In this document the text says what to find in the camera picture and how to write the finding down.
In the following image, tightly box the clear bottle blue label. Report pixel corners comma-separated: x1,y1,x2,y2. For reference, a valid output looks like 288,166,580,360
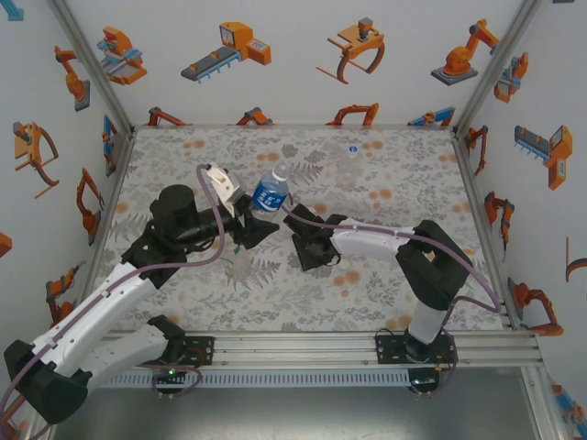
250,163,291,216

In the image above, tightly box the grey floral table mat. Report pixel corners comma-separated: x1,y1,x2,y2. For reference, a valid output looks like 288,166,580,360
94,126,508,334

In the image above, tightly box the small circuit board green light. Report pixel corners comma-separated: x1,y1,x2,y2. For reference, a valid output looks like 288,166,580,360
409,373,441,391
153,366,189,381

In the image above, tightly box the aluminium side rail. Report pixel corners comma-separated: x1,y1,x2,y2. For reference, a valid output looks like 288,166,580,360
84,130,138,285
451,127,524,331

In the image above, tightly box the wide aluminium extrusion rail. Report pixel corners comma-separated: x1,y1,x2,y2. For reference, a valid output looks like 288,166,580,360
98,330,545,370

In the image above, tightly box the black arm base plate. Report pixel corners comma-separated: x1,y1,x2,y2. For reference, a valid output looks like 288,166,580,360
181,336,216,367
374,333,460,367

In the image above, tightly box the slotted grey cable tray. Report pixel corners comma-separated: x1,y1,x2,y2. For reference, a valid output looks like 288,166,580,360
84,368,412,390

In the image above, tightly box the thin aluminium rail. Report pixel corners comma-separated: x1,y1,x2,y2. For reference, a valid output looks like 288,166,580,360
131,122,456,132

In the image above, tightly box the aluminium frame post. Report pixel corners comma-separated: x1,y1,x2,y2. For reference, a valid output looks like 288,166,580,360
22,419,65,440
45,0,138,137
451,0,547,138
520,366,570,440

